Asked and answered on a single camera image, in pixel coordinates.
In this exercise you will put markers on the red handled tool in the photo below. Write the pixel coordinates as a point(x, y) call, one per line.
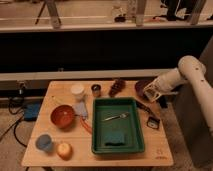
point(85, 125)

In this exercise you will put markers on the yellow red apple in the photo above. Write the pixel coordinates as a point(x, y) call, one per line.
point(64, 150)

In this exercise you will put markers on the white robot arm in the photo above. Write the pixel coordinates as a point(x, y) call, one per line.
point(189, 70)

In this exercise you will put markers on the purple bowl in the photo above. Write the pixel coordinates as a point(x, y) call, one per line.
point(139, 86)

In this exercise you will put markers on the green plastic tray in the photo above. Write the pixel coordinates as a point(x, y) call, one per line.
point(131, 126)

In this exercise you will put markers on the wooden folding table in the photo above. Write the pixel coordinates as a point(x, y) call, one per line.
point(157, 151)

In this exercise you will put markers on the blue power box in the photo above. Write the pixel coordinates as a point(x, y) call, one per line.
point(31, 111)

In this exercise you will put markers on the silver fork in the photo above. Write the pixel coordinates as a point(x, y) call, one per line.
point(123, 115)

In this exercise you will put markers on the red bowl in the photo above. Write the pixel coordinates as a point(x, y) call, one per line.
point(62, 116)

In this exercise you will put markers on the blue cup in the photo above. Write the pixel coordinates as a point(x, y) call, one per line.
point(44, 143)

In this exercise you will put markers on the white cup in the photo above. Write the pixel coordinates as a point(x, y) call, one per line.
point(77, 91)

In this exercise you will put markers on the blue sponge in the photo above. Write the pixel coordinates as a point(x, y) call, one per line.
point(114, 138)

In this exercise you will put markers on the dark grape bunch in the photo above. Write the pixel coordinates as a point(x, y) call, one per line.
point(117, 87)

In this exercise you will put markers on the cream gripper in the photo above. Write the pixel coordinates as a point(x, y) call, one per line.
point(152, 92)

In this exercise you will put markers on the grey folded cloth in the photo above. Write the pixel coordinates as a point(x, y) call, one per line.
point(81, 110)

